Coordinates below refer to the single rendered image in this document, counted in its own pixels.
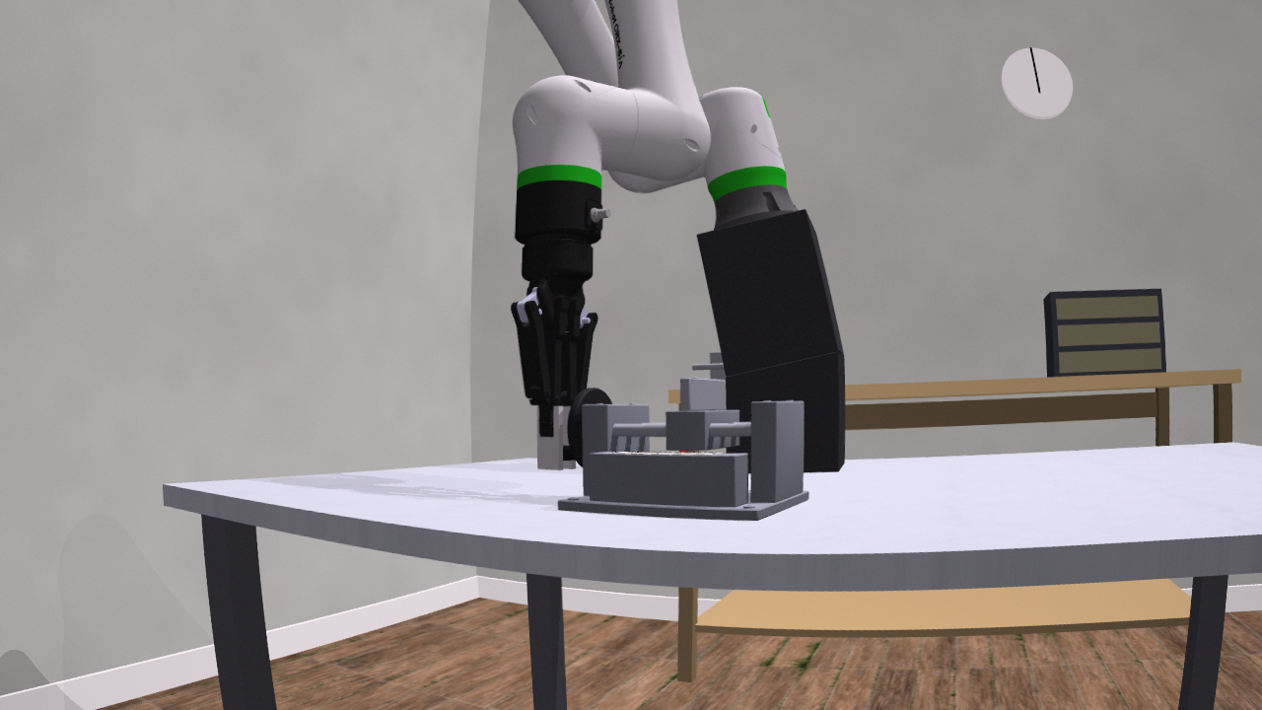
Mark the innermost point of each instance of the grey bench vise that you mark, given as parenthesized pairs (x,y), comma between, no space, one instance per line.
(709,486)

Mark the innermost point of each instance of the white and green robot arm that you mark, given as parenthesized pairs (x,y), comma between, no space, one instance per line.
(568,129)

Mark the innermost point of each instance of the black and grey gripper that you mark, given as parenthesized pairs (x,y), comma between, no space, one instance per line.
(556,269)

